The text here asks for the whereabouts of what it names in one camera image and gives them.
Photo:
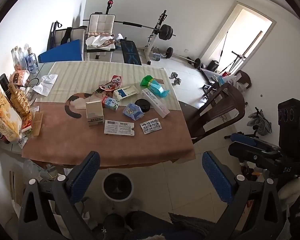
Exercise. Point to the white cardboard box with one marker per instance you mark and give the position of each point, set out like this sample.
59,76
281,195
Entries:
94,112

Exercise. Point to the grey cloth pile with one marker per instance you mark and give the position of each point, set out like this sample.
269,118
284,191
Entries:
260,121

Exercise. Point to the printed blister pack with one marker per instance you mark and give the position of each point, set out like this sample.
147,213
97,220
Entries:
151,126

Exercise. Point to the small metal dumbbell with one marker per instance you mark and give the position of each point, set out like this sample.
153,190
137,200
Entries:
176,78

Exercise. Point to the yellow chips bag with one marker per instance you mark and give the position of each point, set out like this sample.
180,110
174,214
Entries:
3,122

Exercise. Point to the white padded chair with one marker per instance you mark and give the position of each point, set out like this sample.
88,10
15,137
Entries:
101,23
76,33

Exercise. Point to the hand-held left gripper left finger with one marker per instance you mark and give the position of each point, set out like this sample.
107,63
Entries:
87,176

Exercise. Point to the blue board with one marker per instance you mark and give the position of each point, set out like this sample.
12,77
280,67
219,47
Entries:
62,51

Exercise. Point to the green white small packet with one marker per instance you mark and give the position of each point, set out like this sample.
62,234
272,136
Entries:
22,142

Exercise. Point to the crumpled white paper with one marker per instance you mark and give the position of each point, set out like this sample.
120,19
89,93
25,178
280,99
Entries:
45,83

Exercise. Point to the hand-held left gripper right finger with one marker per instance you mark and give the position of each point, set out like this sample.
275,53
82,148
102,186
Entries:
216,177

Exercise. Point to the clear glass bottle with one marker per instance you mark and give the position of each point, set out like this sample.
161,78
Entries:
23,56
32,61
15,56

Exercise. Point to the red snack wrapper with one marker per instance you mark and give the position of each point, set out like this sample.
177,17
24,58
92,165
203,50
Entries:
112,82

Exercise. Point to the white door frame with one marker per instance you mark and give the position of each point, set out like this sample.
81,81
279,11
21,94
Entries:
215,35

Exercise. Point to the black bottle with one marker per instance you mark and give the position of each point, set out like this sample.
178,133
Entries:
5,83

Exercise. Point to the flat white printed card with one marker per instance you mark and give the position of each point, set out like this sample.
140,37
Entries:
119,128

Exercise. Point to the white trash bin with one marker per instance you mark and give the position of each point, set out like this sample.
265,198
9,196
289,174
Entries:
118,187

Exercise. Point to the black folded stand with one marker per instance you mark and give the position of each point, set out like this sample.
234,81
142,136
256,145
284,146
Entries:
52,35

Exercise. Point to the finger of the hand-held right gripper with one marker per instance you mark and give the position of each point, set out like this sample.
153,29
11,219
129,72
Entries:
245,139
247,153

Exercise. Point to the black round speaker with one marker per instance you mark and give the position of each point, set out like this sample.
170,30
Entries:
213,65

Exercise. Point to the black blue bench pad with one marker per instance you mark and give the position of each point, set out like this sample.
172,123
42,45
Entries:
130,51

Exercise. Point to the blue white medicine box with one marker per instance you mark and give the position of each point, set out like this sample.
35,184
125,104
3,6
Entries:
126,92

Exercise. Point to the brown paper card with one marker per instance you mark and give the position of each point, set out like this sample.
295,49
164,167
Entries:
37,123

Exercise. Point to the crumpled blue wrapper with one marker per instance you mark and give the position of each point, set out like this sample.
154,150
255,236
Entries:
133,111

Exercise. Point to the small blue white milk carton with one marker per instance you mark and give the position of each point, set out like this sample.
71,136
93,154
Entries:
110,103

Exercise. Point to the brown plastic chair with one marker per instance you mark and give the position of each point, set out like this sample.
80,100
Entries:
243,78
215,110

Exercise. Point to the person's right hand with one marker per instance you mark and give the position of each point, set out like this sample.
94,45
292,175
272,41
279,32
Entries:
291,191

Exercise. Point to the green plastic bag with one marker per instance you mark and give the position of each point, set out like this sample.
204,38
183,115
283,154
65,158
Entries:
146,80

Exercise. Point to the gold bottle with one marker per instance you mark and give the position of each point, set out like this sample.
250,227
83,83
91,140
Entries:
19,99

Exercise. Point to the black tripod stand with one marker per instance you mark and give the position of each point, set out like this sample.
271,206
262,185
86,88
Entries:
236,58

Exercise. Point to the white barbell rack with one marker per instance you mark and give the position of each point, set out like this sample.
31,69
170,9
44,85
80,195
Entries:
155,33

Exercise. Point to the red snack packet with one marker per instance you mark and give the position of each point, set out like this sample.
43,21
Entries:
27,123

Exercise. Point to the orange snack packet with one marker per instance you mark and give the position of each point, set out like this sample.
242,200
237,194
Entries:
20,77

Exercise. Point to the long white box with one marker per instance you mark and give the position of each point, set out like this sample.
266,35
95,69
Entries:
155,103

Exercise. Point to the floor barbell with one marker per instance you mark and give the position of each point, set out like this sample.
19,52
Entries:
196,62

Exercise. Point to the black round lid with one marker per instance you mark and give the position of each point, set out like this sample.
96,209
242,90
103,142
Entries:
143,105

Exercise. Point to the beige clothes pile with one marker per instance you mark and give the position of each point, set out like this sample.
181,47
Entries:
100,41

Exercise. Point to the teal tissue packet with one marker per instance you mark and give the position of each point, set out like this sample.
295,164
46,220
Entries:
159,90

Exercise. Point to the barbell with black plates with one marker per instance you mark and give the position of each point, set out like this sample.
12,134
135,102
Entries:
166,32

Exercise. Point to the pile of bags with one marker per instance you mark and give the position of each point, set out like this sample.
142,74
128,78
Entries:
223,77

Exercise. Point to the red black pole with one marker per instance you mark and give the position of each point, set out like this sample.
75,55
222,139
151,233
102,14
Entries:
110,3

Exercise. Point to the cat print tablecloth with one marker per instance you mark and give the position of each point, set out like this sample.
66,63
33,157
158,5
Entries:
65,140

